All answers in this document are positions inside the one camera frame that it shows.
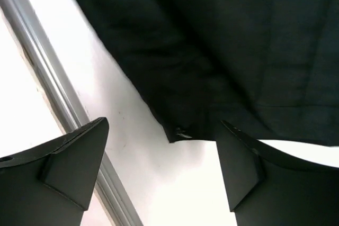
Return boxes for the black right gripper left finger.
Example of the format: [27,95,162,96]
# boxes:
[1,117,109,226]

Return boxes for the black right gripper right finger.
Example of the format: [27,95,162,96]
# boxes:
[216,121,338,225]

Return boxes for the black pleated skirt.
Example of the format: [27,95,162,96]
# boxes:
[76,0,338,146]

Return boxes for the aluminium front table rail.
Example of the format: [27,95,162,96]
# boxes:
[1,0,143,226]

